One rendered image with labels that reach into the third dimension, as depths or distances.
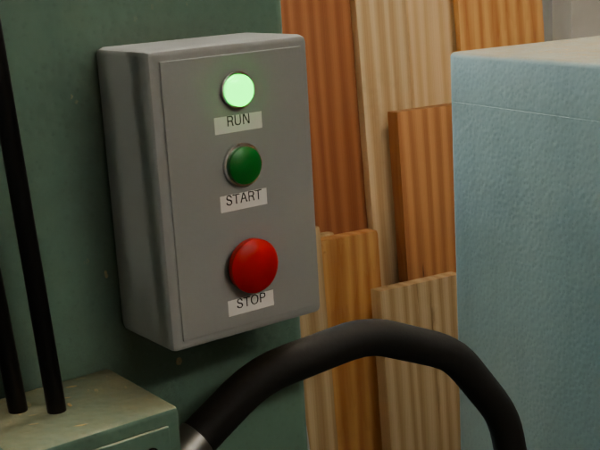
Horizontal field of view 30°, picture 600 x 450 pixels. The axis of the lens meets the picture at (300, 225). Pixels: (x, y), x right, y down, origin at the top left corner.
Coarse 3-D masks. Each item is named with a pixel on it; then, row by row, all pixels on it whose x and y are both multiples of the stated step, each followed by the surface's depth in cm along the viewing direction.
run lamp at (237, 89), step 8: (232, 72) 58; (240, 72) 59; (224, 80) 58; (232, 80) 58; (240, 80) 58; (248, 80) 59; (224, 88) 58; (232, 88) 58; (240, 88) 58; (248, 88) 59; (224, 96) 58; (232, 96) 58; (240, 96) 58; (248, 96) 59; (232, 104) 59; (240, 104) 59
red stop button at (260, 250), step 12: (252, 240) 60; (264, 240) 61; (240, 252) 60; (252, 252) 60; (264, 252) 60; (276, 252) 61; (240, 264) 60; (252, 264) 60; (264, 264) 61; (276, 264) 61; (240, 276) 60; (252, 276) 60; (264, 276) 61; (240, 288) 60; (252, 288) 60; (264, 288) 61
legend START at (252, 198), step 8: (248, 192) 60; (256, 192) 61; (264, 192) 61; (224, 200) 60; (232, 200) 60; (240, 200) 60; (248, 200) 60; (256, 200) 61; (264, 200) 61; (224, 208) 60; (232, 208) 60; (240, 208) 60
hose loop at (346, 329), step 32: (384, 320) 72; (288, 352) 66; (320, 352) 67; (352, 352) 69; (384, 352) 71; (416, 352) 73; (448, 352) 74; (224, 384) 65; (256, 384) 65; (288, 384) 66; (480, 384) 77; (192, 416) 64; (224, 416) 63; (512, 416) 80; (192, 448) 62; (512, 448) 81
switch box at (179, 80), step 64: (128, 64) 58; (192, 64) 57; (256, 64) 59; (128, 128) 59; (192, 128) 58; (128, 192) 60; (192, 192) 58; (128, 256) 62; (192, 256) 59; (128, 320) 63; (192, 320) 60; (256, 320) 62
